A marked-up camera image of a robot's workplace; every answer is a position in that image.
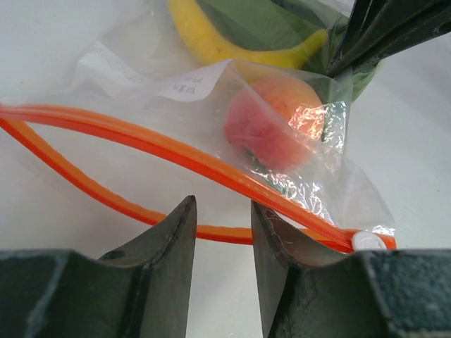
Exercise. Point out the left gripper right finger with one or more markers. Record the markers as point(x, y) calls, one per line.
point(309, 290)

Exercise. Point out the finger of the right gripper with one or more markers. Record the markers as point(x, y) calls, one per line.
point(379, 29)

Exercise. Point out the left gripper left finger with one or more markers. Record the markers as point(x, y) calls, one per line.
point(140, 289)

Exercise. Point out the green fake lettuce leaf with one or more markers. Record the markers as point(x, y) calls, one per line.
point(272, 25)

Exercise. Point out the orange fake peach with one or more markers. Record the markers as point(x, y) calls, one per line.
point(267, 118)

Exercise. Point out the clear zip top bag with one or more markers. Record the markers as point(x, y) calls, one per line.
point(103, 108)

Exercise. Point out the yellow fake chili pepper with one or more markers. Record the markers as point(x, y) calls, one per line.
point(209, 46)

